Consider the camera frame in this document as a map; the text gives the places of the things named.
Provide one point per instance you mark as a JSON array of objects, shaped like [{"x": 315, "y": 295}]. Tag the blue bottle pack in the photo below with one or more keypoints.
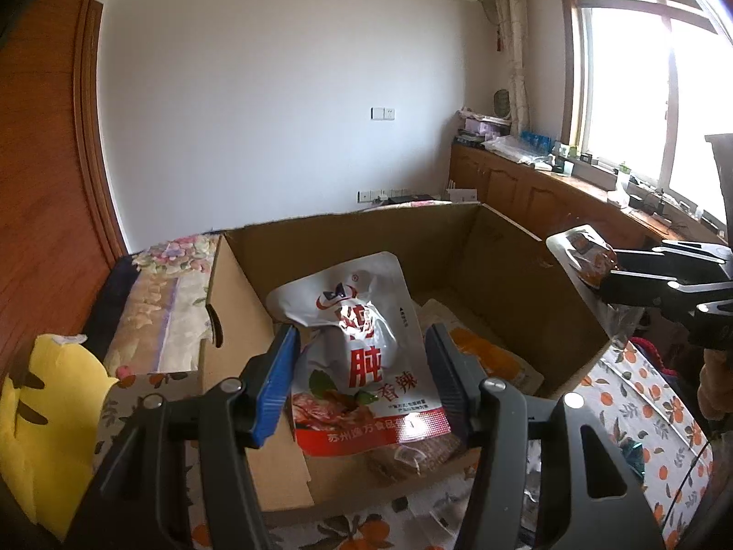
[{"x": 535, "y": 140}]

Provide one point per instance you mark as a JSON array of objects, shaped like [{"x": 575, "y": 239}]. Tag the small desk fan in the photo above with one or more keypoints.
[{"x": 501, "y": 104}]

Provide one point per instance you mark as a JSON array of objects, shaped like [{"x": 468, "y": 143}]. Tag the wooden-framed window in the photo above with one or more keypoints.
[{"x": 624, "y": 97}]

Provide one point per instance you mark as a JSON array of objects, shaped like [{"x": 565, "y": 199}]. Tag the orange-print tablecloth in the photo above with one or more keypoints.
[{"x": 647, "y": 407}]

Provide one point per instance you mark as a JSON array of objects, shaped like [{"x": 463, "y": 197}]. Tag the patterned curtain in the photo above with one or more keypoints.
[{"x": 509, "y": 40}]

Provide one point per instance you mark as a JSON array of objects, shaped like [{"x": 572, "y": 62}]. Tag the yellow plush toy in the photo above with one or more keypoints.
[{"x": 51, "y": 412}]

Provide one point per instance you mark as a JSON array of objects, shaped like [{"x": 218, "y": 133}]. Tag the red cloth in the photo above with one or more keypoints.
[{"x": 658, "y": 358}]

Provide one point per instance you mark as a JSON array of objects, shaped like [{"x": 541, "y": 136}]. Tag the wooden counter cabinet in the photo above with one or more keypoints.
[{"x": 515, "y": 189}]

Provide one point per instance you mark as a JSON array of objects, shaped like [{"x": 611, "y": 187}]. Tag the brown clear-wrapped snack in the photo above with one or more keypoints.
[{"x": 401, "y": 461}]

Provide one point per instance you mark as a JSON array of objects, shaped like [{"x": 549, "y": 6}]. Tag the white red snack pouch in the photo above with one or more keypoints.
[{"x": 366, "y": 309}]

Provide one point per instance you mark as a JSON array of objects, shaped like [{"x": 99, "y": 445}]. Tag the white wall switch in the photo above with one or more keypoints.
[{"x": 382, "y": 113}]

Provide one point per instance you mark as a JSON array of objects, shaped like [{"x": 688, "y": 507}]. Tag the cardboard box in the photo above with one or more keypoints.
[{"x": 515, "y": 275}]

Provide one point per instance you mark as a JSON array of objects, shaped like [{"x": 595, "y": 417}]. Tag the teal candy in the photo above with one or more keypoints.
[{"x": 634, "y": 457}]

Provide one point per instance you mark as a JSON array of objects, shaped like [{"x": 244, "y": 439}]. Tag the clear plastic bag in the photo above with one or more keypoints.
[{"x": 515, "y": 152}]

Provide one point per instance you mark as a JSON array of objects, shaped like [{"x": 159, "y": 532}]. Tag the white tissue box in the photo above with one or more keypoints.
[{"x": 618, "y": 197}]

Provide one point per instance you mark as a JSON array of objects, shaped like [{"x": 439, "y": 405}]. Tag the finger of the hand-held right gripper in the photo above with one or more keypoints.
[
  {"x": 676, "y": 258},
  {"x": 647, "y": 292}
]

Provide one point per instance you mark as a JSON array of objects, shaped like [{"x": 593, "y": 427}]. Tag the clear snack packet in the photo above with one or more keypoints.
[{"x": 624, "y": 326}]

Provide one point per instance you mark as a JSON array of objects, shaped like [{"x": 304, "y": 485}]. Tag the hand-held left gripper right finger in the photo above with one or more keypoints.
[{"x": 452, "y": 384}]

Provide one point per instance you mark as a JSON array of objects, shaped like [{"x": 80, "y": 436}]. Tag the person's right hand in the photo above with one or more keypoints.
[{"x": 717, "y": 384}]

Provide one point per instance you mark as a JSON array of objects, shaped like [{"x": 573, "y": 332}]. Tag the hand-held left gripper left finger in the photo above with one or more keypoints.
[{"x": 278, "y": 389}]

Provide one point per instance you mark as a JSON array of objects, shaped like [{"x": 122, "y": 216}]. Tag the white orange snack packet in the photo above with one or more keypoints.
[{"x": 578, "y": 249}]

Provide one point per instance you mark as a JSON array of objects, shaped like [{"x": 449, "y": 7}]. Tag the wall outlet strip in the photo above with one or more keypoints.
[{"x": 383, "y": 195}]

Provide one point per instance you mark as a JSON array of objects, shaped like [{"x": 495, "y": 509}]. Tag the wooden slatted wardrobe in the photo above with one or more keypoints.
[{"x": 51, "y": 154}]

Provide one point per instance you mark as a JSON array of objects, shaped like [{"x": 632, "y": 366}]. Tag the white paper bag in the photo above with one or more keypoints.
[{"x": 462, "y": 193}]

